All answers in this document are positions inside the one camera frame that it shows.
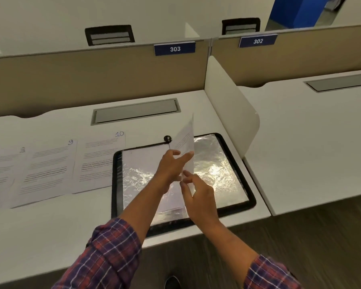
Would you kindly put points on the black display folder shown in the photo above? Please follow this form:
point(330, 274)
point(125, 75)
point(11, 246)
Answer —
point(225, 180)

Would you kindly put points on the white sheet in plastic sleeve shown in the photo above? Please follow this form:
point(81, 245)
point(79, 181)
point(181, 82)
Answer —
point(138, 171)

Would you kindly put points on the person's right hand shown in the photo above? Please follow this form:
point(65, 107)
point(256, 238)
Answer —
point(202, 204)

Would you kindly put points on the white side divider panel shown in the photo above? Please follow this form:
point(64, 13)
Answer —
point(228, 108)

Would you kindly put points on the black round folder button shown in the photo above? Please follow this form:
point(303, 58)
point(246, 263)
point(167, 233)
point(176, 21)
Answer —
point(167, 138)

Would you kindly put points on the person's left hand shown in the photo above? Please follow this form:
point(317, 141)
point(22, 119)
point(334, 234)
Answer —
point(168, 169)

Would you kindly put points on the person's right thumb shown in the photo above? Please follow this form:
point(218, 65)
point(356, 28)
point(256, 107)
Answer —
point(184, 192)

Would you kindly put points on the person's left forearm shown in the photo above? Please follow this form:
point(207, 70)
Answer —
point(120, 234)

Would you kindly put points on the person's left thumb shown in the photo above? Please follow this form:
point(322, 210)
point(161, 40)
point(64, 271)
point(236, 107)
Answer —
point(174, 152)

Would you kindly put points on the blue cabinet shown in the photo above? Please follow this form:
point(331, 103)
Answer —
point(297, 11)

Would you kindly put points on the person's right forearm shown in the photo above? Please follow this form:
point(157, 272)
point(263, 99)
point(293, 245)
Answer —
point(240, 255)

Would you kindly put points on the white printed paper sheet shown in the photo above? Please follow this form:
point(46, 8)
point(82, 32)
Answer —
point(185, 139)
point(97, 162)
point(45, 174)
point(1, 177)

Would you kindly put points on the blue desk number sign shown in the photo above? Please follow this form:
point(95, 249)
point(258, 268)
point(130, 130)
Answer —
point(258, 41)
point(174, 48)

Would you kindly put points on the person's black shoe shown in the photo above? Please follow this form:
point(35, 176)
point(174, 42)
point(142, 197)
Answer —
point(172, 282)

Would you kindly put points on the beige desk partition panel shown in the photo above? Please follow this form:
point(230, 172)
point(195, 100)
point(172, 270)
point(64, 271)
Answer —
point(78, 78)
point(303, 57)

